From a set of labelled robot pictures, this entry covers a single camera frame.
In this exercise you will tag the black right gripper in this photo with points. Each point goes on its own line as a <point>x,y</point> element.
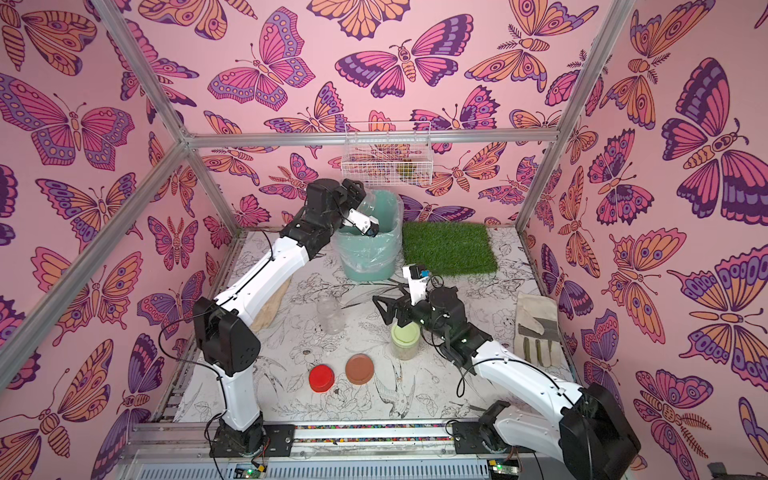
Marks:
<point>405,308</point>

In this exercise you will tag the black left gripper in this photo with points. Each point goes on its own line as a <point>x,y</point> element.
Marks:
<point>351,196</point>

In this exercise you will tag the clear peanut jar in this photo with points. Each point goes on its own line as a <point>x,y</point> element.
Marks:
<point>330,315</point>

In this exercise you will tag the brown jar lid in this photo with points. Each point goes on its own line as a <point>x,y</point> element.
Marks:
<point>359,369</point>

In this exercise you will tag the red jar lid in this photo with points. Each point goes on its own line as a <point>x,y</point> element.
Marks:
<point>321,378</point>

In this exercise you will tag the brown lid peanut jar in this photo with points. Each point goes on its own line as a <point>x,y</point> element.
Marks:
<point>368,205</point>

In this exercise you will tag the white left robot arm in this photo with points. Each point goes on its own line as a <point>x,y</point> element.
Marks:
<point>223,325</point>

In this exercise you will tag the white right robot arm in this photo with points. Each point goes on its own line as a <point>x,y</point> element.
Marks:
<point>582,427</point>

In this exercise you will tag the green lid peanut jar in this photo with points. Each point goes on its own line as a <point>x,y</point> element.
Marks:
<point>405,341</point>

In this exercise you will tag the clear plastic bin liner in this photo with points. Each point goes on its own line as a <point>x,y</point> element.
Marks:
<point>360,258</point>

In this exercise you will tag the mint green trash bin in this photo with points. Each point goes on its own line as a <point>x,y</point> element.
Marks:
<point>378,246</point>

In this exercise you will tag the green artificial grass mat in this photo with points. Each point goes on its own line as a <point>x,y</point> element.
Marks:
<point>449,248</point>

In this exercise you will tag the green object in basket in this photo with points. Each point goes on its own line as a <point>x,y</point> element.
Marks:
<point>407,171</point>

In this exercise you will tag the beige work glove left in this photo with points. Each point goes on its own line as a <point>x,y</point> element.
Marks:
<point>267,314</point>

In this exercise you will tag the cream work glove right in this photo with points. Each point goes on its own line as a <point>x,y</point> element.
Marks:
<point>537,336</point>

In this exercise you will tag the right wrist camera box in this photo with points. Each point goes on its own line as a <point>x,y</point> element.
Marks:
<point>418,278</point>

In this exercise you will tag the white wire basket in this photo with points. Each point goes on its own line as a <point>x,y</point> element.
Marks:
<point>372,151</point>

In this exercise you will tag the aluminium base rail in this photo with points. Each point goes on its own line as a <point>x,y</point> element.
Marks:
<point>418,449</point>

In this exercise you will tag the aluminium frame post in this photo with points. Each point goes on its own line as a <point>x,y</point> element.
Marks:
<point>601,48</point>

